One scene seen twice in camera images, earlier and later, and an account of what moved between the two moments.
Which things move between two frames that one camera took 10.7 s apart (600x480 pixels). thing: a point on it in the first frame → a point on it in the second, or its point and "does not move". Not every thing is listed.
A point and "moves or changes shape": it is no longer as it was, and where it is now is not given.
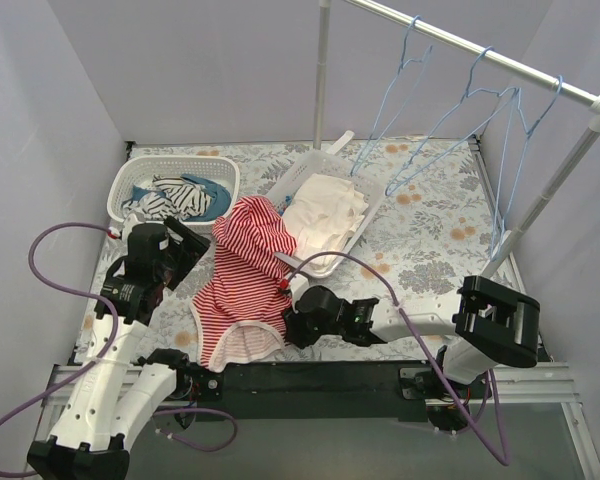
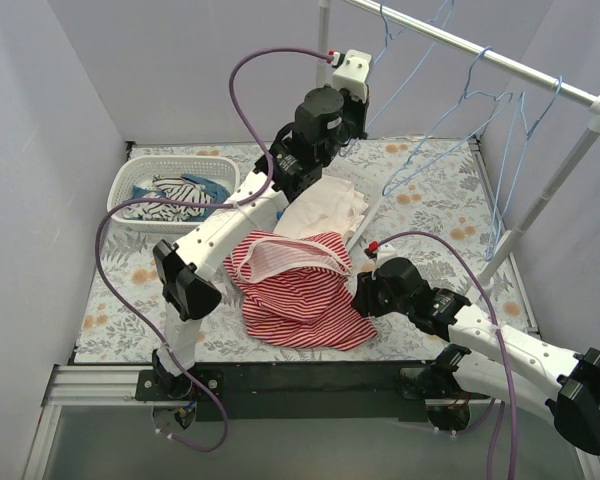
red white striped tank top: [238, 309] moves or changes shape
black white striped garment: [174, 198] does not move
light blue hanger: [398, 108] → [436, 22]
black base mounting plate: [306, 391] does not move
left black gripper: [181, 245] → [356, 116]
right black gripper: [294, 326] → [363, 298]
